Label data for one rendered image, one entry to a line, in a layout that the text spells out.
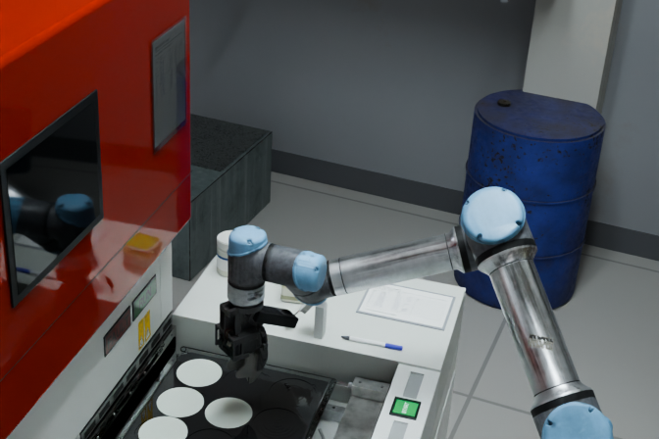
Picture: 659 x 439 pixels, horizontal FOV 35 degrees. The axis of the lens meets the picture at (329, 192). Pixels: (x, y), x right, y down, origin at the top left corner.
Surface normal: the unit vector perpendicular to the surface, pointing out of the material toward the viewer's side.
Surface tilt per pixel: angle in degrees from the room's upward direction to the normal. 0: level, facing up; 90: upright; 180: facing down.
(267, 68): 90
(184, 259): 90
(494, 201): 39
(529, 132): 0
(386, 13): 90
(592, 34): 90
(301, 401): 0
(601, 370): 0
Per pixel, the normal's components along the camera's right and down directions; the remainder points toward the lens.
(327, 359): -0.26, 0.44
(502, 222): -0.22, -0.43
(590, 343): 0.05, -0.89
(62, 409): 0.96, 0.17
